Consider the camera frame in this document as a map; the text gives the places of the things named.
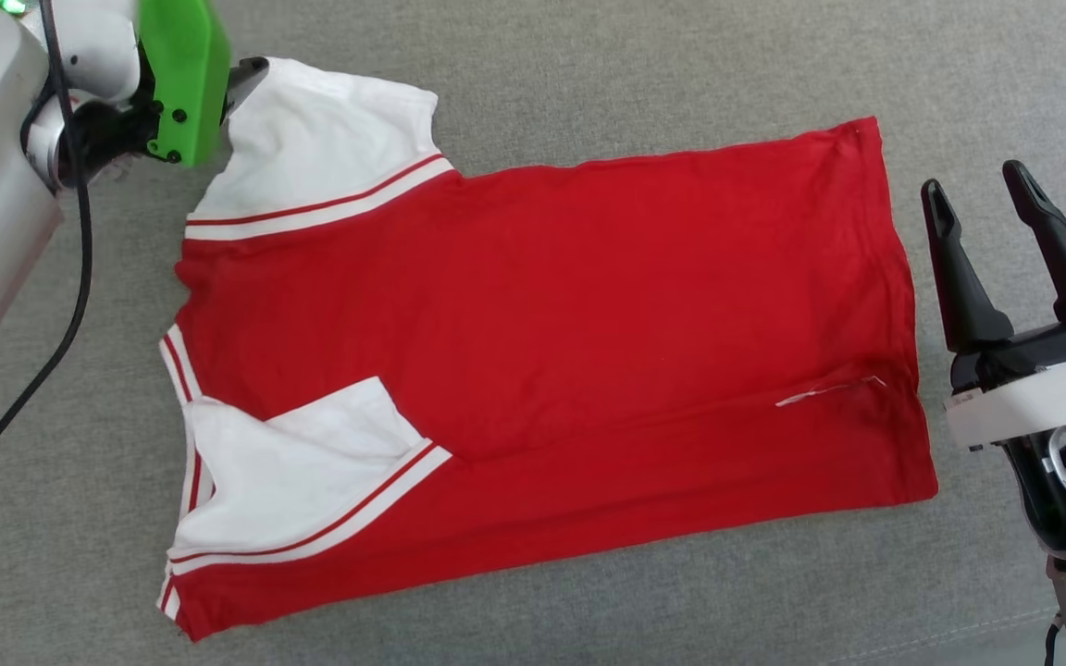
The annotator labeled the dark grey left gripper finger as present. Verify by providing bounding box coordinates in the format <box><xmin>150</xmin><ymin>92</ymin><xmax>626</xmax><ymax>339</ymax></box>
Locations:
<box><xmin>221</xmin><ymin>56</ymin><xmax>271</xmax><ymax>123</ymax></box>

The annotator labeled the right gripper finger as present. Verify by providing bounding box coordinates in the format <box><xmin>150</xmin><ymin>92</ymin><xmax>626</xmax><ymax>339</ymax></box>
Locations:
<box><xmin>1001</xmin><ymin>159</ymin><xmax>1066</xmax><ymax>326</ymax></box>
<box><xmin>920</xmin><ymin>179</ymin><xmax>1016</xmax><ymax>354</ymax></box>

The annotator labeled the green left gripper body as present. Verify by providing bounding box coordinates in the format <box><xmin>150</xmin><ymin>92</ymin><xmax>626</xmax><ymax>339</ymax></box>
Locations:
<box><xmin>135</xmin><ymin>0</ymin><xmax>234</xmax><ymax>168</ymax></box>

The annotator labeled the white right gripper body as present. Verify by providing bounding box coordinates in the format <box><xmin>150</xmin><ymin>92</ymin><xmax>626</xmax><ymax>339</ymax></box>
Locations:
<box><xmin>944</xmin><ymin>310</ymin><xmax>1066</xmax><ymax>455</ymax></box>

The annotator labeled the red and white t-shirt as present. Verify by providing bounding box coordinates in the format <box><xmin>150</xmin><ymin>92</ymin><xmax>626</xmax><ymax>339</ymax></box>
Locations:
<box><xmin>155</xmin><ymin>57</ymin><xmax>940</xmax><ymax>643</ymax></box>

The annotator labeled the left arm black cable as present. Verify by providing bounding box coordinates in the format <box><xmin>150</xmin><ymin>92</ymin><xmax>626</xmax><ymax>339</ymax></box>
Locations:
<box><xmin>0</xmin><ymin>0</ymin><xmax>95</xmax><ymax>515</ymax></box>

